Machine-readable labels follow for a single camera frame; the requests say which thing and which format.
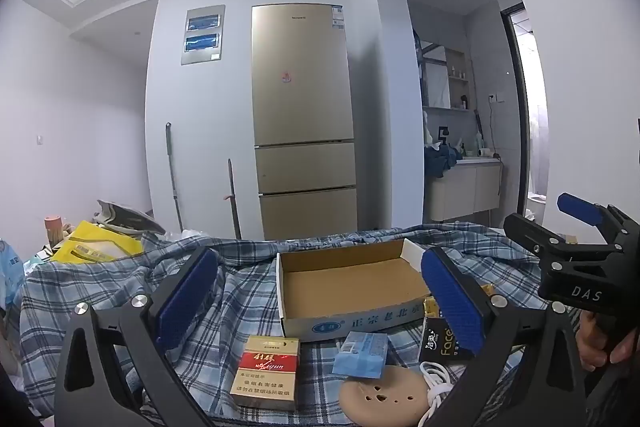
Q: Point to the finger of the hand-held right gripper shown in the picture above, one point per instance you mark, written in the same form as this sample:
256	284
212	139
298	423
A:
580	207
535	234

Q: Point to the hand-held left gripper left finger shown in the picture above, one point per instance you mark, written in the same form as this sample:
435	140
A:
185	302

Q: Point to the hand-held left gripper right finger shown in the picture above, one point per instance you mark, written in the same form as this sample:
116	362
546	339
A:
452	302

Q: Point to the black tissue packet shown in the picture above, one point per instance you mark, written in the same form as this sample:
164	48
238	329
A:
437	342

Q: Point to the blue tissue packet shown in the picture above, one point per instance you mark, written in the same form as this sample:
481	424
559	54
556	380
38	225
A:
362	354

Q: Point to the cardboard box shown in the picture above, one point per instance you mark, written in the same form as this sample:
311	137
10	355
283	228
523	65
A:
350	282

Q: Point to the red and gold cigarette pack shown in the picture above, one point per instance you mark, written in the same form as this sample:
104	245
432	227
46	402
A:
267	372

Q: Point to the person's right hand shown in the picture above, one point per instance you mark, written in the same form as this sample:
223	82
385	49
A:
595	342

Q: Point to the blue plaid cloth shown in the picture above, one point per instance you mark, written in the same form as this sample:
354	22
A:
240	302

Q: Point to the white vanity cabinet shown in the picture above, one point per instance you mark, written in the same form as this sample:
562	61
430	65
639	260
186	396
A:
465	189

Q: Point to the white paper roll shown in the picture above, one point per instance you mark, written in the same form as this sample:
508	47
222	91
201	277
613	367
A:
484	152

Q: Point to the grey cap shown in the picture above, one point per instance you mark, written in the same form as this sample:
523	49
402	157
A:
125	214

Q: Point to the yellow plastic bag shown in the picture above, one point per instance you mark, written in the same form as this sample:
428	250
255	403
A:
95	244

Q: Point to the dark broom stick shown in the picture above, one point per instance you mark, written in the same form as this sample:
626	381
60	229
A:
232	202

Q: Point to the blue clothes pile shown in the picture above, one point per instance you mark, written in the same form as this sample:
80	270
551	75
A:
440	159

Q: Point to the beige round perforated disc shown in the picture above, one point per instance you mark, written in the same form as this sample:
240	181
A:
380	399

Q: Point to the brown cylinder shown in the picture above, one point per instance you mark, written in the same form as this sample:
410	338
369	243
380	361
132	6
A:
53	229

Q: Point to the translucent plastic bag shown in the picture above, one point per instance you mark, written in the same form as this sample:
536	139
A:
10	272

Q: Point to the mirror cabinet with shelves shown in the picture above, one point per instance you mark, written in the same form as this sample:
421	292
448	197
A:
445	74

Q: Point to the gold refrigerator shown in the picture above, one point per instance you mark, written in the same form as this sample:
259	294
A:
302	117

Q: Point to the grey electrical panel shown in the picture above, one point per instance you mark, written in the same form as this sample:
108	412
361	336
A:
202	34

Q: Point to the black door frame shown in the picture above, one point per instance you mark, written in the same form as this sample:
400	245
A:
517	107

